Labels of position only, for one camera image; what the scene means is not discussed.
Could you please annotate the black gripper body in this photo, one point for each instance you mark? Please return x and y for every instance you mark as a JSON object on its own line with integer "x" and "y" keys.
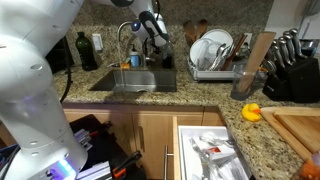
{"x": 152, "y": 52}

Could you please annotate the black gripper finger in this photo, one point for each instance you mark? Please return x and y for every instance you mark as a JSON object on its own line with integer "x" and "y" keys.
{"x": 167, "y": 61}

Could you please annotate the chrome gooseneck faucet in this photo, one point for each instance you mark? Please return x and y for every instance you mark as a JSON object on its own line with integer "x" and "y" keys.
{"x": 137, "y": 31}

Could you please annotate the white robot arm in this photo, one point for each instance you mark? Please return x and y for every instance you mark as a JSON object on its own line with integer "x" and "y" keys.
{"x": 29, "y": 103}

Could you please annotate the open white drawer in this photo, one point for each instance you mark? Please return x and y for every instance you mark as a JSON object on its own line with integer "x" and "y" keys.
{"x": 206, "y": 153}

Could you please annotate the orange sponge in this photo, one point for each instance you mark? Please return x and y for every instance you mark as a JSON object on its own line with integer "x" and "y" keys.
{"x": 125, "y": 66}

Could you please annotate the wooden spoons in rack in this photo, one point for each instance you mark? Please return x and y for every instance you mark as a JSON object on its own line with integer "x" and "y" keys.
{"x": 193, "y": 33}

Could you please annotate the white plate in rack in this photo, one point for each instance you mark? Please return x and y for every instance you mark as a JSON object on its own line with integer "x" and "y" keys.
{"x": 208, "y": 44}

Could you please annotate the white dish drying rack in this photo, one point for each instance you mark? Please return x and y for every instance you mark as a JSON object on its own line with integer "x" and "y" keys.
{"x": 228, "y": 75}

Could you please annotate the stainless steel sink basin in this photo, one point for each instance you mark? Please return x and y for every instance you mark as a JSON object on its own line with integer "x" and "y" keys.
{"x": 137, "y": 81}

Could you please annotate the dark green glass bottle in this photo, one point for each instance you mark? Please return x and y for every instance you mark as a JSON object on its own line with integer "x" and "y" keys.
{"x": 85, "y": 51}

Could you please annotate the clear drinking glass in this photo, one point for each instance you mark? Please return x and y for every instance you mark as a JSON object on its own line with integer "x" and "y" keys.
{"x": 242, "y": 82}

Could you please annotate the wooden cabinet door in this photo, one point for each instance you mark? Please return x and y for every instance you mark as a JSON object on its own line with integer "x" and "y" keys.
{"x": 153, "y": 132}

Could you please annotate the wooden spatula in glass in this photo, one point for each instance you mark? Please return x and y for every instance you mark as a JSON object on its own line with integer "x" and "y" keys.
{"x": 261, "y": 46}

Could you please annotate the black toaster oven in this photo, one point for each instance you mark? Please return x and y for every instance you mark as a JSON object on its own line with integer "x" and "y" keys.
{"x": 60, "y": 56}

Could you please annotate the yellow rubber duck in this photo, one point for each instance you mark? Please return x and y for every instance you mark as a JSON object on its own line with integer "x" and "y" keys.
{"x": 251, "y": 112}

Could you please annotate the black knife block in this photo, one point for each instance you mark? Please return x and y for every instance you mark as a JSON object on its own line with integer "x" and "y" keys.
{"x": 299, "y": 83}

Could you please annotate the wooden cutting board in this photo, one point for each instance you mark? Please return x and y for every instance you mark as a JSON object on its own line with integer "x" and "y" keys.
{"x": 298, "y": 126}

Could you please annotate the white wall outlet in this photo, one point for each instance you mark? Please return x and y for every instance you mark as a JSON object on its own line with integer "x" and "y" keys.
{"x": 97, "y": 42}

